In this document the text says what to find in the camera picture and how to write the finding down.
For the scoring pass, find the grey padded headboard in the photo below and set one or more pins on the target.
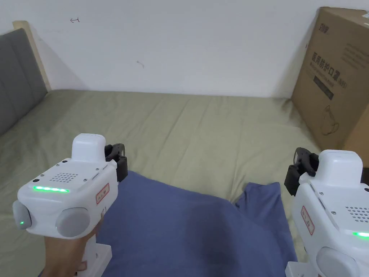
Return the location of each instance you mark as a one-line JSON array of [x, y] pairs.
[[17, 75]]

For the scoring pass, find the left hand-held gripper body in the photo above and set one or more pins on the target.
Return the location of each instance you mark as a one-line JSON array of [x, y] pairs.
[[69, 179]]

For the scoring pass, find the bed with beige sheet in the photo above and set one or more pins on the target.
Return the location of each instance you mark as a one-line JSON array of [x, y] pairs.
[[184, 129]]

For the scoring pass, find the person's left hand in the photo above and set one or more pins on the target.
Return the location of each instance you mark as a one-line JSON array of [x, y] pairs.
[[62, 256]]

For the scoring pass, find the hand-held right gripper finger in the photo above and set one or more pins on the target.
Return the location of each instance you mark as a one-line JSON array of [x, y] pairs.
[[312, 164], [299, 157]]

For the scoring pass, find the blue garment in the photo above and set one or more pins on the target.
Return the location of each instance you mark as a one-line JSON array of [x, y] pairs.
[[184, 230]]

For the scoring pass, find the brown cardboard carton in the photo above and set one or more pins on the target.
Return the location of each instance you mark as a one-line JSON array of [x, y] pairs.
[[331, 86]]

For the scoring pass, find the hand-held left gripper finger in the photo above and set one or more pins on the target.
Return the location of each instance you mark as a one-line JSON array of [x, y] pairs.
[[120, 150], [109, 151]]

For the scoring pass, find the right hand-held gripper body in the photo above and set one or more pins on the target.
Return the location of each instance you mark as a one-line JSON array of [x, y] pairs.
[[334, 202]]

